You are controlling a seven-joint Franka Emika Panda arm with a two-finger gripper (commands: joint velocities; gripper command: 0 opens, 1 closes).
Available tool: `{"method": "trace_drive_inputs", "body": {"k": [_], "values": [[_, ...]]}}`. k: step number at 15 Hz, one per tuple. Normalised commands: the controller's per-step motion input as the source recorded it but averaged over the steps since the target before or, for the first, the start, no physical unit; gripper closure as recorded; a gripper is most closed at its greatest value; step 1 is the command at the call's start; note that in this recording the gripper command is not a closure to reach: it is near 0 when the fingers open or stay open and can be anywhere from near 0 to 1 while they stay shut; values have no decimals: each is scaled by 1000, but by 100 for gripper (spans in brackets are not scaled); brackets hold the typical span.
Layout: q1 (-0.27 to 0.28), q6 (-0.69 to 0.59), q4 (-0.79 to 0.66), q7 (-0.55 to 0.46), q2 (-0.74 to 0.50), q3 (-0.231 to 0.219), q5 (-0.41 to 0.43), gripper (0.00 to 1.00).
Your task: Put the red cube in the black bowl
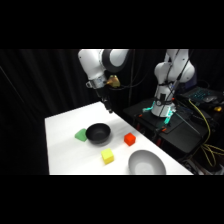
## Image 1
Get black curtain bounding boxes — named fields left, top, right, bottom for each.
left=0, top=49, right=224, bottom=176

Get yellow cable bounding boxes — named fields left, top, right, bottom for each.
left=187, top=97, right=224, bottom=168

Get tan wrist camera box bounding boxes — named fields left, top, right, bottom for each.
left=106, top=74, right=121, bottom=89

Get green wedge block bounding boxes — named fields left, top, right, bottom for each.
left=74, top=128, right=89, bottom=143

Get yellow cube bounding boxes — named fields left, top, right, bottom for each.
left=100, top=148, right=116, bottom=165

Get black bowl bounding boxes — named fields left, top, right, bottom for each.
left=85, top=122, right=112, bottom=145

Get grey bowl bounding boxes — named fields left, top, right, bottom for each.
left=127, top=149, right=167, bottom=176

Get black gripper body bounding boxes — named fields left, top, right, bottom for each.
left=98, top=87, right=112, bottom=110

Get red cube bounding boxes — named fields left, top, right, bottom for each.
left=123, top=132, right=137, bottom=147

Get black robot stand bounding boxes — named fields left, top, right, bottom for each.
left=122, top=97, right=224, bottom=164

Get laptop with lit keyboard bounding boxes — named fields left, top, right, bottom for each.
left=181, top=85, right=224, bottom=105

